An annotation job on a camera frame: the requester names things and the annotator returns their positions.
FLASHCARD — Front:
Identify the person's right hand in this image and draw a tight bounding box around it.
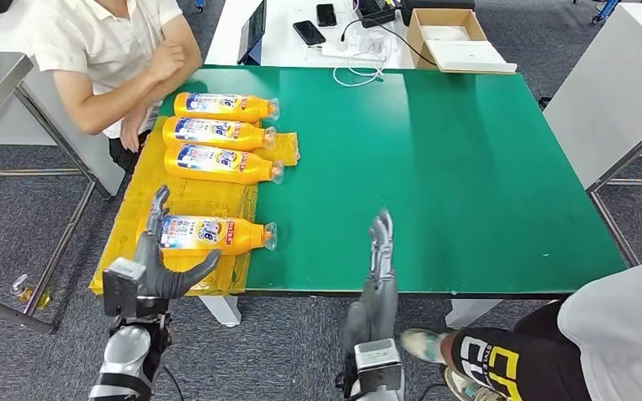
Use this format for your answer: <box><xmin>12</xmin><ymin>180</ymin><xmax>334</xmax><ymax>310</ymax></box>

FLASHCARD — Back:
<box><xmin>149</xmin><ymin>38</ymin><xmax>187</xmax><ymax>84</ymax></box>

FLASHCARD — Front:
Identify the black cable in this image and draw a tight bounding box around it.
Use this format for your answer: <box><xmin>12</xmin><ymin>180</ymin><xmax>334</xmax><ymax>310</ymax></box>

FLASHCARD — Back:
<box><xmin>340</xmin><ymin>18</ymin><xmax>440</xmax><ymax>67</ymax></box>

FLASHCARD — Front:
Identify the white table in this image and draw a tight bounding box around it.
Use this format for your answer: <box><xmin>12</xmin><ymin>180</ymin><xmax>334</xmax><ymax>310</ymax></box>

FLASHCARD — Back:
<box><xmin>542</xmin><ymin>0</ymin><xmax>642</xmax><ymax>270</ymax></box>
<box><xmin>204</xmin><ymin>0</ymin><xmax>417</xmax><ymax>69</ymax></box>
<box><xmin>0</xmin><ymin>0</ymin><xmax>126</xmax><ymax>197</ymax></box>

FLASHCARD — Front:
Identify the person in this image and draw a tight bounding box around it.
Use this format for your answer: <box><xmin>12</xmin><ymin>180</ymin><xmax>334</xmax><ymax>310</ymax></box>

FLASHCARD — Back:
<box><xmin>30</xmin><ymin>0</ymin><xmax>204</xmax><ymax>173</ymax></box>
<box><xmin>400</xmin><ymin>254</ymin><xmax>642</xmax><ymax>401</ymax></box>

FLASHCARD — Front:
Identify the small clear plastic bottle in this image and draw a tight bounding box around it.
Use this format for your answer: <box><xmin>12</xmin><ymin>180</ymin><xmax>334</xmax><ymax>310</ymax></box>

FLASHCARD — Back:
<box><xmin>10</xmin><ymin>273</ymin><xmax>54</xmax><ymax>311</ymax></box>

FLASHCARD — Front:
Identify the white cable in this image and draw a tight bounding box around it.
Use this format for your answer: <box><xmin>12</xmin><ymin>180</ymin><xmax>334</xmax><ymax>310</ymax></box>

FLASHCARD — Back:
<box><xmin>332</xmin><ymin>33</ymin><xmax>393</xmax><ymax>88</ymax></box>

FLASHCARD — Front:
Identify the cardboard box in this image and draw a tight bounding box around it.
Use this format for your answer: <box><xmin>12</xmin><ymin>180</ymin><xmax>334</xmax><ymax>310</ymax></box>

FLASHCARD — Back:
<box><xmin>406</xmin><ymin>8</ymin><xmax>518</xmax><ymax>74</ymax></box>

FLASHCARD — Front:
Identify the white flat lid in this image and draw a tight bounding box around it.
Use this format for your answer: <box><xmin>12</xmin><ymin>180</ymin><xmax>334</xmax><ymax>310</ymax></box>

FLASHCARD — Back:
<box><xmin>425</xmin><ymin>38</ymin><xmax>518</xmax><ymax>74</ymax></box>

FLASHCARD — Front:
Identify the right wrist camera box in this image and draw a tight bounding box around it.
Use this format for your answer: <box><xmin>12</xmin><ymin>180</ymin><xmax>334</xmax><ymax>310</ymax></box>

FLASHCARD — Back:
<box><xmin>352</xmin><ymin>338</ymin><xmax>405</xmax><ymax>395</ymax></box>

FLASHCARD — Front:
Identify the white packing insert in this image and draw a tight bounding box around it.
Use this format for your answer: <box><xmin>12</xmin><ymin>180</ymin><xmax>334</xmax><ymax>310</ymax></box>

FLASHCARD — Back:
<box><xmin>420</xmin><ymin>24</ymin><xmax>471</xmax><ymax>42</ymax></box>

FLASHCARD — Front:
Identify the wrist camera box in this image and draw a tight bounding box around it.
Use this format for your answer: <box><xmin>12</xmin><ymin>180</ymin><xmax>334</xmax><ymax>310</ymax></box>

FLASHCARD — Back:
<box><xmin>102</xmin><ymin>256</ymin><xmax>149</xmax><ymax>318</ymax></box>
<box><xmin>352</xmin><ymin>338</ymin><xmax>405</xmax><ymax>395</ymax></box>

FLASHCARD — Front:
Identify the blue metal stand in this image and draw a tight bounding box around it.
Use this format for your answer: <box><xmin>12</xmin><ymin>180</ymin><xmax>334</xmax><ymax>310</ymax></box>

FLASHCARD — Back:
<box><xmin>591</xmin><ymin>0</ymin><xmax>620</xmax><ymax>24</ymax></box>

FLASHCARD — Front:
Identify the large yellow taped cardboard sheet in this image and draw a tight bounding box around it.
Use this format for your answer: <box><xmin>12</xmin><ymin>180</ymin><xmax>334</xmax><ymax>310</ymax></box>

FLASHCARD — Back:
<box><xmin>89</xmin><ymin>116</ymin><xmax>259</xmax><ymax>297</ymax></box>

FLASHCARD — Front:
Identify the black smartphone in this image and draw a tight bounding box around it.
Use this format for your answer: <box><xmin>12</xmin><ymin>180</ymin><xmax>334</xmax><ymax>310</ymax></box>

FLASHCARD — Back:
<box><xmin>293</xmin><ymin>19</ymin><xmax>328</xmax><ymax>47</ymax></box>
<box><xmin>316</xmin><ymin>3</ymin><xmax>338</xmax><ymax>27</ymax></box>

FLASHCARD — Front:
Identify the white power strip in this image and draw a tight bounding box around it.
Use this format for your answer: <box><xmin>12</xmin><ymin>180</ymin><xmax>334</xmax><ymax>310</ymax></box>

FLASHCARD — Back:
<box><xmin>320</xmin><ymin>33</ymin><xmax>387</xmax><ymax>58</ymax></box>

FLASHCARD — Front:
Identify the white table foot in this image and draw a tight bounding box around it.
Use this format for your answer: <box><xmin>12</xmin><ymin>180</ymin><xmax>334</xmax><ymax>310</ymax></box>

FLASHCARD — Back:
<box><xmin>445</xmin><ymin>298</ymin><xmax>504</xmax><ymax>330</ymax></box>
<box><xmin>199</xmin><ymin>296</ymin><xmax>243</xmax><ymax>328</ymax></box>

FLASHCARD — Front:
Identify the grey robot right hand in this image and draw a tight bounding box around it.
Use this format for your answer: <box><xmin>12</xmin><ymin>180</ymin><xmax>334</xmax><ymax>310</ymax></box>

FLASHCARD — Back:
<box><xmin>340</xmin><ymin>209</ymin><xmax>400</xmax><ymax>353</ymax></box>

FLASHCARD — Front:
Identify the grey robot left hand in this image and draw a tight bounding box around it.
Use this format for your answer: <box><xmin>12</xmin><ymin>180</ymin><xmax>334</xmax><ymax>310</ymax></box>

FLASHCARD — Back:
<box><xmin>132</xmin><ymin>185</ymin><xmax>222</xmax><ymax>301</ymax></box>

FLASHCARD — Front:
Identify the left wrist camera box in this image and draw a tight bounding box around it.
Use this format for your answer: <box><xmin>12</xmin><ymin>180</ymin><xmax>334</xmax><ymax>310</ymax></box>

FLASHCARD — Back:
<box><xmin>102</xmin><ymin>256</ymin><xmax>149</xmax><ymax>318</ymax></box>

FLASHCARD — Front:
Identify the person's left hand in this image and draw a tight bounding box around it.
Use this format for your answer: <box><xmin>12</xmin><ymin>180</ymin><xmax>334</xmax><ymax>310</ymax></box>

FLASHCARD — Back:
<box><xmin>120</xmin><ymin>104</ymin><xmax>150</xmax><ymax>154</ymax></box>

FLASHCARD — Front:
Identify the orange detergent bottle clear cap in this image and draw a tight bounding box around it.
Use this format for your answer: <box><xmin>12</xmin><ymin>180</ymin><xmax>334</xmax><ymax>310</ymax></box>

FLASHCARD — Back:
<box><xmin>157</xmin><ymin>214</ymin><xmax>279</xmax><ymax>257</ymax></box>
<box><xmin>164</xmin><ymin>142</ymin><xmax>285</xmax><ymax>186</ymax></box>
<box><xmin>174</xmin><ymin>92</ymin><xmax>281</xmax><ymax>124</ymax></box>
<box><xmin>161</xmin><ymin>116</ymin><xmax>278</xmax><ymax>152</ymax></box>

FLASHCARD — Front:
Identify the black charger device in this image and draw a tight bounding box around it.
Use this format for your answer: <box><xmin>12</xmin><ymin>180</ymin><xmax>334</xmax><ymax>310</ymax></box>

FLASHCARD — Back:
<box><xmin>354</xmin><ymin>0</ymin><xmax>401</xmax><ymax>28</ymax></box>

